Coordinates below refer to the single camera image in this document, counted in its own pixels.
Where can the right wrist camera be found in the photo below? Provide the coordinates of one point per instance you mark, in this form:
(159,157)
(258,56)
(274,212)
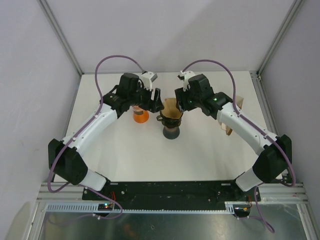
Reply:
(185,76)

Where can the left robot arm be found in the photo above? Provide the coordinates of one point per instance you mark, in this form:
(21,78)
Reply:
(65,157)

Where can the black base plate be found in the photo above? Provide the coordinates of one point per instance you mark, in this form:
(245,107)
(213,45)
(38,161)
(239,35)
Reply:
(177,194)

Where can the brown coffee filter stack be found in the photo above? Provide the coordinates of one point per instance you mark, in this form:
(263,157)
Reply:
(239,103)

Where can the grey cable duct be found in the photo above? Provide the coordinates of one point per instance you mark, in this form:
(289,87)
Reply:
(106,208)

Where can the dark green dripper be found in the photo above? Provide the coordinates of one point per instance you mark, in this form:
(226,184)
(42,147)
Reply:
(170,121)

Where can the orange glass flask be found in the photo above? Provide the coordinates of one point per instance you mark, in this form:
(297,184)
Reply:
(141,116)

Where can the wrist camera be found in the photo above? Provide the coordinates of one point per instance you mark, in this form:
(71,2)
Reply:
(147,79)
(185,76)

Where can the aluminium rail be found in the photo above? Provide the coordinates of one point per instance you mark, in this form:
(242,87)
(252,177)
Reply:
(270,193)

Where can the aluminium frame post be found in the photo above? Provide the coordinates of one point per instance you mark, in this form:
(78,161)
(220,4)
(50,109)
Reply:
(53,22)
(281,33)

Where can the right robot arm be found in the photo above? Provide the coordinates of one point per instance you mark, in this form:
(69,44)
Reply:
(274,152)

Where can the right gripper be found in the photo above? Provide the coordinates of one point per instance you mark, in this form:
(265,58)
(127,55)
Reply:
(181,99)

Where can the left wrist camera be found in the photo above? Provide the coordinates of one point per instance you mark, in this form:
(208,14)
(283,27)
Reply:
(147,79)

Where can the left aluminium frame post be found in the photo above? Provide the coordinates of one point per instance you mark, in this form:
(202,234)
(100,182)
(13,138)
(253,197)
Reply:
(53,22)

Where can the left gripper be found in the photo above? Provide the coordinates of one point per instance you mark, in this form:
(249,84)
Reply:
(150,105)

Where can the right aluminium frame post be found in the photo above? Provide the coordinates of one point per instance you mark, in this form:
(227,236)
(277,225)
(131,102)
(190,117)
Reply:
(281,33)

